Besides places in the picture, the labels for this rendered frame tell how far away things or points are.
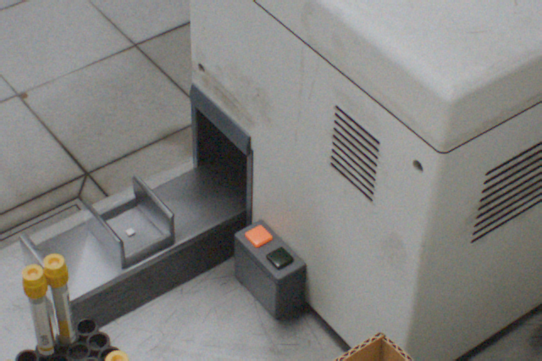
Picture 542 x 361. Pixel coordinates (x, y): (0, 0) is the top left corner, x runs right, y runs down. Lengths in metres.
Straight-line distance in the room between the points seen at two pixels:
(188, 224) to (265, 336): 0.11
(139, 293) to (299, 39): 0.28
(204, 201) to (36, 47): 1.71
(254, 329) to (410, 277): 0.18
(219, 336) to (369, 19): 0.31
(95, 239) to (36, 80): 1.62
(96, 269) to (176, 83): 1.61
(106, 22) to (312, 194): 1.88
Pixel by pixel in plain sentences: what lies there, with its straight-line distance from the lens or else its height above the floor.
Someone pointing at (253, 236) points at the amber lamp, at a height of 0.93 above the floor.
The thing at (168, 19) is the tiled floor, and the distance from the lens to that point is 2.65.
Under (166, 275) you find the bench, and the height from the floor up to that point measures 0.87.
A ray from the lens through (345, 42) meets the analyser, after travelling 0.70.
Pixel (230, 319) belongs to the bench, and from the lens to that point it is 0.90.
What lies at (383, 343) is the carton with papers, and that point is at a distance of 0.71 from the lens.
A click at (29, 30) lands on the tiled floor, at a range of 2.66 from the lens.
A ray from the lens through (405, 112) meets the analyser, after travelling 0.68.
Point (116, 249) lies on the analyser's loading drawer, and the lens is 0.87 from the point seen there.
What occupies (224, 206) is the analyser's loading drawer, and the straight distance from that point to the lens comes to 0.92.
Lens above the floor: 1.58
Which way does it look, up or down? 45 degrees down
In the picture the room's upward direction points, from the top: 1 degrees clockwise
